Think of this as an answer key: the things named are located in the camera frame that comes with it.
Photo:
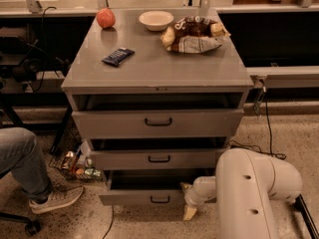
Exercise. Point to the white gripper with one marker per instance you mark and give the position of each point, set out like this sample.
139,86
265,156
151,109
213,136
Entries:
192,196

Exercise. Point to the grey bottom drawer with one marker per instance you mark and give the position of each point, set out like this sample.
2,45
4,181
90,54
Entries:
149,186

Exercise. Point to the grey drawer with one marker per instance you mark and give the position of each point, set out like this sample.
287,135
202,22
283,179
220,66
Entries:
149,186
156,158
157,124

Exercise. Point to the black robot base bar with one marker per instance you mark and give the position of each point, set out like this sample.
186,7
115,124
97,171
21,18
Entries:
301,206

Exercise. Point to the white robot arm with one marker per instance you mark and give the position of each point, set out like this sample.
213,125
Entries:
243,185

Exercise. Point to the grey middle drawer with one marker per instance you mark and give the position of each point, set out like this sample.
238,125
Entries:
156,158

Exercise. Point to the grey top drawer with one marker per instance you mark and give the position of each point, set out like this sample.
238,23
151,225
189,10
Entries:
157,124

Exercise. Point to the grey metal drawer cabinet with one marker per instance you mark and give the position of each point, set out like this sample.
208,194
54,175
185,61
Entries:
153,79

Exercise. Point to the grey sneaker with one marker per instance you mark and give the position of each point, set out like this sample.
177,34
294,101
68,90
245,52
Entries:
57,199

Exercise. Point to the black office chair base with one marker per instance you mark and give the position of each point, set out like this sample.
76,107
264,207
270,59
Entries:
32,227

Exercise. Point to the blue snack bar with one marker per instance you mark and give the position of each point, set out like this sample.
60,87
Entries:
117,57

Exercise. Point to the person leg in jeans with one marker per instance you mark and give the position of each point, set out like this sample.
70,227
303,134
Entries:
21,154

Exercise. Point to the white bowl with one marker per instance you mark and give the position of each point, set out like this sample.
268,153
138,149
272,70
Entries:
156,20

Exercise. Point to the red apple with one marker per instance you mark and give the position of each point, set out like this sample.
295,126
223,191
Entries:
106,18

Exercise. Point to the wire basket with cans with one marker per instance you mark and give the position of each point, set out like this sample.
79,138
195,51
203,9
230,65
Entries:
71,157

